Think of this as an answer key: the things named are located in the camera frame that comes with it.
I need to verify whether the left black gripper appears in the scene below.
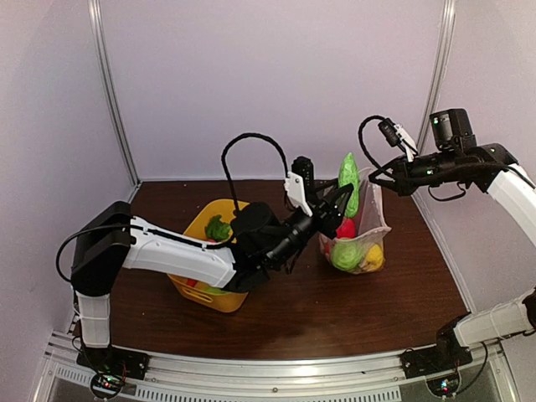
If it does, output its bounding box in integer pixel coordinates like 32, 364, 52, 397
267, 178, 354, 270

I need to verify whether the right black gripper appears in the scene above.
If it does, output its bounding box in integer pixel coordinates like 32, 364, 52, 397
370, 148, 460, 196

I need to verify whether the green toy cucumber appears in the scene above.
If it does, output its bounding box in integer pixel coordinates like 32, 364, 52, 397
337, 152, 363, 219

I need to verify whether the clear dotted zip bag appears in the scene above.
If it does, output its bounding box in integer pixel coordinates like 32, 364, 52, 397
319, 167, 391, 275

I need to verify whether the green toy cabbage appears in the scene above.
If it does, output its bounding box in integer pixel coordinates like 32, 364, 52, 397
330, 243, 364, 272

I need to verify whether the yellow toy apple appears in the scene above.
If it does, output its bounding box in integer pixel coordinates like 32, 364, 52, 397
361, 245, 385, 272

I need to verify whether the green toy pear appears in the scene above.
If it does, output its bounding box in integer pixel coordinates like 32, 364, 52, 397
204, 286, 228, 296

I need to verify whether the red toy chili pepper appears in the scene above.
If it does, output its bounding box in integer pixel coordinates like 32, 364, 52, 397
186, 214, 232, 291

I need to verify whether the yellow plastic basket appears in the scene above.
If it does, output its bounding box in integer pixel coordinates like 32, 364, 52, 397
167, 198, 249, 313

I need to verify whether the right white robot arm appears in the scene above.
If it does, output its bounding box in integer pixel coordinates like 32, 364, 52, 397
357, 108, 535, 370

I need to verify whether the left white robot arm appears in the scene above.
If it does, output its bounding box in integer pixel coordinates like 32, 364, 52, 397
70, 173, 354, 372

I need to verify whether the right circuit board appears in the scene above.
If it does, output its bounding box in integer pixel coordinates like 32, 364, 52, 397
426, 373, 461, 399

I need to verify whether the circuit board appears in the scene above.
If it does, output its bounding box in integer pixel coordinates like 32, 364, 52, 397
90, 374, 125, 399
426, 373, 461, 399

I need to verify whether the left circuit board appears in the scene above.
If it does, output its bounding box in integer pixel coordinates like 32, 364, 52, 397
90, 374, 125, 399

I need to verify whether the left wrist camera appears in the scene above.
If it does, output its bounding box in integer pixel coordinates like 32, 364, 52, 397
284, 156, 314, 217

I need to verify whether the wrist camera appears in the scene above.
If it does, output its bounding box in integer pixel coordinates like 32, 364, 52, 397
378, 118, 419, 162
284, 156, 314, 217

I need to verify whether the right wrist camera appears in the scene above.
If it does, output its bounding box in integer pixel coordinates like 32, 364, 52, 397
378, 118, 419, 162

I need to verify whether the left black cable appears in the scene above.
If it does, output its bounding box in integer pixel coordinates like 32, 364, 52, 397
220, 132, 292, 219

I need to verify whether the right aluminium frame post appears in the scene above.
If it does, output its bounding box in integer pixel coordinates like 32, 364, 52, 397
417, 0, 456, 152

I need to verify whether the aluminium frame post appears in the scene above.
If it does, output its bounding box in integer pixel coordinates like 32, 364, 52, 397
87, 0, 141, 186
417, 0, 456, 152

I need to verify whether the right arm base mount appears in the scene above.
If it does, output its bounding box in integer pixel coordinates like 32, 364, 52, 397
399, 315, 473, 379

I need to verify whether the front aluminium rail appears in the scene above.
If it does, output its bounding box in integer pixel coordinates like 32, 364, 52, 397
41, 330, 516, 402

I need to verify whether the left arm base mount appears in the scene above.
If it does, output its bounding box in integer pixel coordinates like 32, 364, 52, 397
76, 344, 150, 380

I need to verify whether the left aluminium frame post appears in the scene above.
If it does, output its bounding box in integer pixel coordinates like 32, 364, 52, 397
87, 0, 141, 186

